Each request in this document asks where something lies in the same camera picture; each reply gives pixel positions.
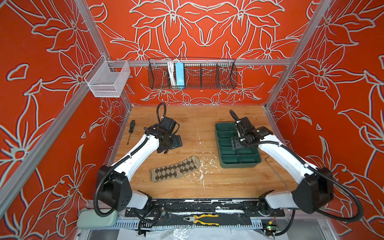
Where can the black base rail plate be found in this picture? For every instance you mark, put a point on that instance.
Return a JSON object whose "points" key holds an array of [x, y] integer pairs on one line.
{"points": [[247, 206]]}

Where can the white slotted cable duct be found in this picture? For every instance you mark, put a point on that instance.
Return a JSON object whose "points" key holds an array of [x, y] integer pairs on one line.
{"points": [[133, 224]]}

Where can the green plastic divided tray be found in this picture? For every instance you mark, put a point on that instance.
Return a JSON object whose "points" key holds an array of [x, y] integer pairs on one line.
{"points": [[232, 154]]}

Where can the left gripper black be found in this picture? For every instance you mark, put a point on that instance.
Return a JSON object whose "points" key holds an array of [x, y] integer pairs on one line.
{"points": [[176, 143]]}

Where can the black wire wall basket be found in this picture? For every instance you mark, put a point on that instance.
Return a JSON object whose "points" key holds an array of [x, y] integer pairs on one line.
{"points": [[200, 73]]}

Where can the beige argyle sock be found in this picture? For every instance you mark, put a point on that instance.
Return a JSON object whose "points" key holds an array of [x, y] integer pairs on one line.
{"points": [[175, 171]]}

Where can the pale green foam pad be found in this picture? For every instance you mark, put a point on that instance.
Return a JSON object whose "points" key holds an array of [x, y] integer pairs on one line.
{"points": [[88, 219]]}

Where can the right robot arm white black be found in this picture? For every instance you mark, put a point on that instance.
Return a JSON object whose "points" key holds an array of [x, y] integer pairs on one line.
{"points": [[315, 185]]}

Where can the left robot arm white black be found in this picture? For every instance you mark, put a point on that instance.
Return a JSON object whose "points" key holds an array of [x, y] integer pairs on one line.
{"points": [[113, 190]]}

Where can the white wire mesh basket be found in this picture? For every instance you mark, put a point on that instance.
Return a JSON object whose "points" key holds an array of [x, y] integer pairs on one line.
{"points": [[107, 79]]}

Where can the green handle screwdriver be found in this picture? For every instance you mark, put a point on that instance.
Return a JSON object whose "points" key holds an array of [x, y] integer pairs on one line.
{"points": [[131, 129]]}

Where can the light blue box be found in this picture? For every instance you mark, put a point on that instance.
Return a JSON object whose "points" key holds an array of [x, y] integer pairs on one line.
{"points": [[180, 76]]}

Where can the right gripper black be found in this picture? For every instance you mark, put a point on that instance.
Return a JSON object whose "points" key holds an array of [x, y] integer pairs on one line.
{"points": [[235, 144]]}

